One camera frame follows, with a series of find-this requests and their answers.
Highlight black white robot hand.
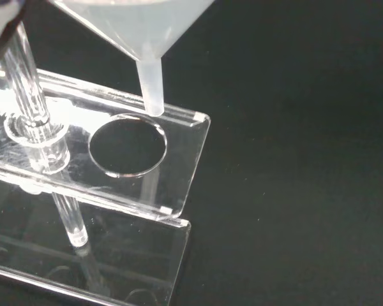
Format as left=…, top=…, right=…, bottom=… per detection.
left=0, top=0, right=28, bottom=68

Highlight clear acrylic funnel stand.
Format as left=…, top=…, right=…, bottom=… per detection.
left=0, top=22, right=212, bottom=306

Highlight black table cloth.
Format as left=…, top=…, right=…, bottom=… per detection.
left=0, top=0, right=383, bottom=306

